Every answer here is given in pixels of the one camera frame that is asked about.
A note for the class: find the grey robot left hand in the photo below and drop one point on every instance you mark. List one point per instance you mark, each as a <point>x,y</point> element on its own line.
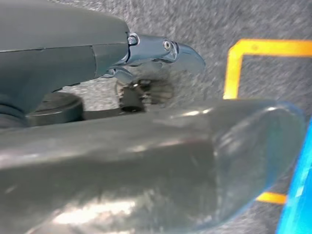
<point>146,168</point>

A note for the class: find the blue metal shelf rack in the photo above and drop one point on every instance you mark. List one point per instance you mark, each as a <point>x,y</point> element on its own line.
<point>300,193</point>

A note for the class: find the yellow floor tape square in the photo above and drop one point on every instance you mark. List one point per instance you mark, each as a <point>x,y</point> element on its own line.
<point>231,71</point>

